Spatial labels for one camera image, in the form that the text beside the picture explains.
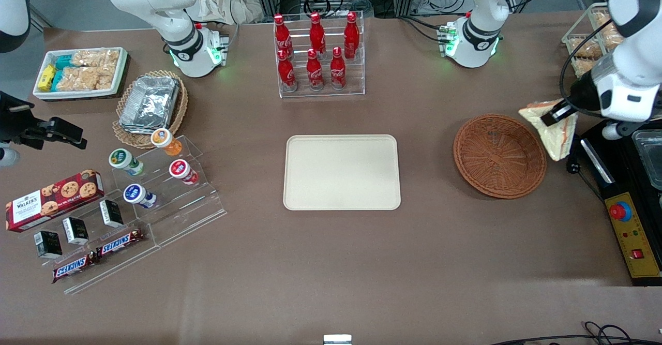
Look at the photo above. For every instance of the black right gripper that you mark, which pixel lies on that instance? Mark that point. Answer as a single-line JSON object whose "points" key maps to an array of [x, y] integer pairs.
{"points": [[15, 122]]}

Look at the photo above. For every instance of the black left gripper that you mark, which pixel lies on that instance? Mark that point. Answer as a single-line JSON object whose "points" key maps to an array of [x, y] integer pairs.
{"points": [[583, 94]]}

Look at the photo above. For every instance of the triangle sandwich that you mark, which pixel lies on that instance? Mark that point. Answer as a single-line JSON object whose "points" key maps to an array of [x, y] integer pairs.
{"points": [[558, 143]]}

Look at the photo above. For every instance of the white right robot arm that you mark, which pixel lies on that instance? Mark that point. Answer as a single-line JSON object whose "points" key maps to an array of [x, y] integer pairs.
{"points": [[155, 3]]}

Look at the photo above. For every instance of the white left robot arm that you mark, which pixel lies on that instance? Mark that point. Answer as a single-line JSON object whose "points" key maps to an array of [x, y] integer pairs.
{"points": [[481, 24]]}

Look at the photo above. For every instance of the brown wicker basket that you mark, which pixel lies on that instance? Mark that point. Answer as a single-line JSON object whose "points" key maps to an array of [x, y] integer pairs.
{"points": [[496, 159]]}

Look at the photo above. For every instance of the light wicker basket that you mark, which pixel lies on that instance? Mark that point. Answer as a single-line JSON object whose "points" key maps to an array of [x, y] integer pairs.
{"points": [[132, 139]]}

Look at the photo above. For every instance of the white snack tray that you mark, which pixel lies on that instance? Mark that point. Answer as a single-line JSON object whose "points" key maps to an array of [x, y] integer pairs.
{"points": [[121, 76]]}

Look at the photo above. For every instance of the cream rectangular tray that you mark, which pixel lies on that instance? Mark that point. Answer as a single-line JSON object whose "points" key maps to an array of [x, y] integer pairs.
{"points": [[341, 174]]}

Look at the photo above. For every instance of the teal snack packet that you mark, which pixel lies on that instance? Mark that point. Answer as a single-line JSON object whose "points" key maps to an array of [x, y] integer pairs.
{"points": [[57, 80], [64, 61]]}

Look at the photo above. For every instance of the yellow snack packet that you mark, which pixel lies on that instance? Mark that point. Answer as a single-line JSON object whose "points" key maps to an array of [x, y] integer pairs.
{"points": [[46, 78]]}

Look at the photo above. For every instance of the puffed rice cracker packet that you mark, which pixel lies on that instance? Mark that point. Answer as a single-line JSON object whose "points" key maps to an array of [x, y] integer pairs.
{"points": [[98, 58], [85, 78]]}

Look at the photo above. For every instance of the green lid gum bottle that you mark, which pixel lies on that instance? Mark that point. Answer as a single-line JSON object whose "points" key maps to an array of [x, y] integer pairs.
{"points": [[121, 159]]}

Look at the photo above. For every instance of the red Walkers cookie box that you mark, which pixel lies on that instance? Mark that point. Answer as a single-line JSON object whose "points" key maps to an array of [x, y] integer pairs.
{"points": [[31, 205]]}

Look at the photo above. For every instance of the black appliance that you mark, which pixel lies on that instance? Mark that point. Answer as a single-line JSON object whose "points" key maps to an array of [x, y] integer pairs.
{"points": [[620, 164]]}

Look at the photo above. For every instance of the small black carton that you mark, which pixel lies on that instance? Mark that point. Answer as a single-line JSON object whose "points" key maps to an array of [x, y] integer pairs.
{"points": [[75, 231], [47, 244], [111, 213]]}

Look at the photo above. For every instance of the blue lid gum bottle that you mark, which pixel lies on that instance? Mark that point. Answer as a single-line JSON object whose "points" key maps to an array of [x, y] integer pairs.
{"points": [[135, 194]]}

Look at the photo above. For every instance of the silver foil packet stack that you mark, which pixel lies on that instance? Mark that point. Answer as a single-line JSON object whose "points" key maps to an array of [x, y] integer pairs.
{"points": [[150, 102]]}

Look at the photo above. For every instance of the clear plastic container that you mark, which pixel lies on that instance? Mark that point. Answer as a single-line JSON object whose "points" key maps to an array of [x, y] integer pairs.
{"points": [[650, 159]]}

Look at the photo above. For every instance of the orange lid gum bottle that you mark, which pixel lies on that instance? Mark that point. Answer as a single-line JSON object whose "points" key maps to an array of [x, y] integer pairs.
{"points": [[163, 138]]}

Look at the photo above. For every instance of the Snickers chocolate bar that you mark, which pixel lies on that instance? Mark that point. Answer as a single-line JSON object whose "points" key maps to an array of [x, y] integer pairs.
{"points": [[74, 267], [120, 243]]}

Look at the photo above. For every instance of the red lid gum bottle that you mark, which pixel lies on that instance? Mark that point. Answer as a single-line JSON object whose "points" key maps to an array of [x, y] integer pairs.
{"points": [[180, 169]]}

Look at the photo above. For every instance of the clear acrylic tiered snack shelf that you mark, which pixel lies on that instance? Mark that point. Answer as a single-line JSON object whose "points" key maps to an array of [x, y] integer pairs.
{"points": [[114, 268]]}

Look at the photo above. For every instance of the yellow black control box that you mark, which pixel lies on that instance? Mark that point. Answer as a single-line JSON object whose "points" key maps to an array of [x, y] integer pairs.
{"points": [[638, 241]]}

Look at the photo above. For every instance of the clear acrylic tiered gum shelf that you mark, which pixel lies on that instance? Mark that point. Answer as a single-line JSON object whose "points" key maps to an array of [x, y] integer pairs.
{"points": [[196, 210]]}

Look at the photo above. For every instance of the clear acrylic bottle rack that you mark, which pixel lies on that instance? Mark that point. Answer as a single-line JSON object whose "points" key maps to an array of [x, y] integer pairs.
{"points": [[357, 84]]}

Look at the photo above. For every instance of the red cola bottle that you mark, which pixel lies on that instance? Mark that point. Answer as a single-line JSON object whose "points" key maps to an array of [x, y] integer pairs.
{"points": [[314, 73], [351, 37], [317, 34], [337, 71], [287, 73], [282, 34]]}

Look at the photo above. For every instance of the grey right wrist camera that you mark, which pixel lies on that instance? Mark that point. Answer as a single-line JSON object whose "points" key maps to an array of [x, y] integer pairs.
{"points": [[6, 158]]}

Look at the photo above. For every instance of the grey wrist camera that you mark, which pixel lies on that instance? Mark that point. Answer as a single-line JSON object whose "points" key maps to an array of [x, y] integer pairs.
{"points": [[618, 129], [6, 158]]}

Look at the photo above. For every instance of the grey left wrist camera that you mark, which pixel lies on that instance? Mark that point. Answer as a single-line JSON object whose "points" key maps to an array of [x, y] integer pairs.
{"points": [[618, 129]]}

